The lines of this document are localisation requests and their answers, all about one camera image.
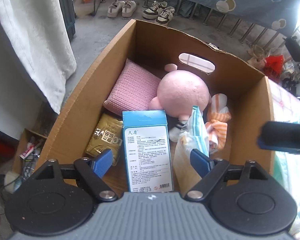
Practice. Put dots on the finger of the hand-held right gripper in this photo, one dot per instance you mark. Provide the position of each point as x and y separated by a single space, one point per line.
285 136

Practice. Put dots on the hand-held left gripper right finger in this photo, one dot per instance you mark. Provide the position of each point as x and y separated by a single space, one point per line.
198 162

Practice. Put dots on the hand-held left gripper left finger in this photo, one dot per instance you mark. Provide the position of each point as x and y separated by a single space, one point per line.
103 161

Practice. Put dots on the blue white snack packet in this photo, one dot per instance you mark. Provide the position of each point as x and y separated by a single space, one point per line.
187 142

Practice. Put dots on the gold packet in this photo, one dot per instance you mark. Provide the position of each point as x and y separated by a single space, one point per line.
105 137

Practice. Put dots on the orange white striped cloth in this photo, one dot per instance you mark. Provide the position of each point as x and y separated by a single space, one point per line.
218 125

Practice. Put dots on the blue white carton box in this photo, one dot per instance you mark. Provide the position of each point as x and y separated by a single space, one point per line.
147 150

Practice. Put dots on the brown cardboard box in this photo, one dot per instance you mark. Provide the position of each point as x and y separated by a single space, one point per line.
90 90

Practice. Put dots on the pink plush toy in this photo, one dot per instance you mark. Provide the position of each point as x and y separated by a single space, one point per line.
182 90

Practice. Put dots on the pink knitted sponge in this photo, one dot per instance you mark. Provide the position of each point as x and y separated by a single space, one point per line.
132 87

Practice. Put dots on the checked floral bed sheet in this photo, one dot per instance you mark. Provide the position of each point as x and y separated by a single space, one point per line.
287 105

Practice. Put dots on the large red plastic bag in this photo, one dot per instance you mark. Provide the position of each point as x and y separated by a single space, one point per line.
273 67

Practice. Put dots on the small open cardboard box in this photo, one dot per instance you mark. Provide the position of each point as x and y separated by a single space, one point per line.
30 152

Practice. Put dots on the beige bag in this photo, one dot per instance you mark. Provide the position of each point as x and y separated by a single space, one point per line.
256 56

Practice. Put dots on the black bicycle saddle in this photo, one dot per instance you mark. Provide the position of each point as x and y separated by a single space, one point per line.
296 51

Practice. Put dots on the tape roll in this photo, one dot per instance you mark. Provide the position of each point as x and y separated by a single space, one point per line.
12 182

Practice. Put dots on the red object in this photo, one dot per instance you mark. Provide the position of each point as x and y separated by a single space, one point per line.
3 148

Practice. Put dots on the metal railing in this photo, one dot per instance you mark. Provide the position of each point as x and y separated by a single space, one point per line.
215 17

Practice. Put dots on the white curtain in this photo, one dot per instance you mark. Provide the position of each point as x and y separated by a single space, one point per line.
32 42

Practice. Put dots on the brown white sneaker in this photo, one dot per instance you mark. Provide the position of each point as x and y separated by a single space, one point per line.
165 16

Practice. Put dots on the white shoe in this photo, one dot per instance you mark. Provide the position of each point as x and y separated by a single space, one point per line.
115 8
129 8

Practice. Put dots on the black and white sneakers pair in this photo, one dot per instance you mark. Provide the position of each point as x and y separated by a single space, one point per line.
153 10

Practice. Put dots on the metal bicycle frame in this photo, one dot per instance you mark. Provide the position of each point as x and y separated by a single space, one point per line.
298 80

